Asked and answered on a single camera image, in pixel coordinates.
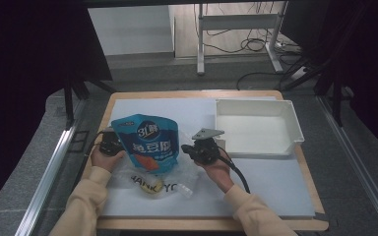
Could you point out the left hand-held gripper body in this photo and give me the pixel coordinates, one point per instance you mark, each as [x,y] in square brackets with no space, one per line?
[111,146]

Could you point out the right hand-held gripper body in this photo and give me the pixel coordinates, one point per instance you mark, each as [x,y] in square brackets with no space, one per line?
[206,150]

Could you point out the white printed plastic bag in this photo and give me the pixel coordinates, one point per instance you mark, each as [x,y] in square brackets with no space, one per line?
[183,178]

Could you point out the blue food pouch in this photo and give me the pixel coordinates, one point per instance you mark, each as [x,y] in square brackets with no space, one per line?
[147,141]

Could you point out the person's left hand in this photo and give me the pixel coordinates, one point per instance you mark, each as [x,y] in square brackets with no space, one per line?
[103,161]

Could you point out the person's right hand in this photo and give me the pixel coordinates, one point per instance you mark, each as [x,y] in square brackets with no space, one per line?
[220,172]

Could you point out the white plastic tray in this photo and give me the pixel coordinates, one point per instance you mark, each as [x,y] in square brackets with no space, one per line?
[256,131]

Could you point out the black metal stand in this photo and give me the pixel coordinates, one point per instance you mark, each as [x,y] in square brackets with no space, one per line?
[68,101]
[336,98]

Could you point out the white foam mat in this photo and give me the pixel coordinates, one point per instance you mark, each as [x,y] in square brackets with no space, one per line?
[269,183]

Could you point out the dark curtain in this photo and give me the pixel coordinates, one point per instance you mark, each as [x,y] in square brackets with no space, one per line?
[374,65]
[23,65]

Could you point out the black square floor bracket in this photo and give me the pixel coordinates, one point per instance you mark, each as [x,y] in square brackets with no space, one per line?
[70,141]

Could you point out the aluminium rail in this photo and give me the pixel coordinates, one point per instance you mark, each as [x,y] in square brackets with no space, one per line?
[46,183]
[357,164]

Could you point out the white metal desk frame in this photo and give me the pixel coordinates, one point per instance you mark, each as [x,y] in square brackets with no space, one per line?
[239,22]

